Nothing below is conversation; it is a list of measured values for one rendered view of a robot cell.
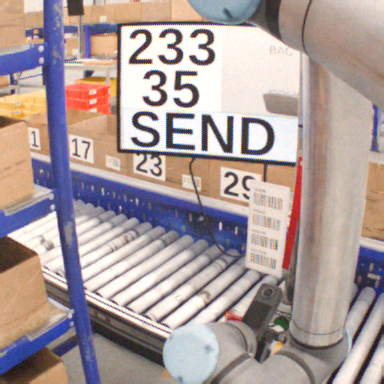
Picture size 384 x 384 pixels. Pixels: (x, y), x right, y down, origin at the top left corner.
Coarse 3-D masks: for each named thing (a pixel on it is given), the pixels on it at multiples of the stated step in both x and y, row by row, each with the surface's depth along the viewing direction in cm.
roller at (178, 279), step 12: (216, 252) 170; (192, 264) 161; (204, 264) 164; (180, 276) 154; (192, 276) 158; (156, 288) 147; (168, 288) 149; (144, 300) 141; (156, 300) 144; (144, 312) 139
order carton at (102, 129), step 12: (96, 120) 232; (108, 120) 237; (72, 132) 212; (84, 132) 207; (96, 132) 203; (108, 132) 239; (96, 144) 205; (108, 144) 200; (96, 156) 207; (120, 156) 199; (96, 168) 209; (108, 168) 205; (120, 168) 201
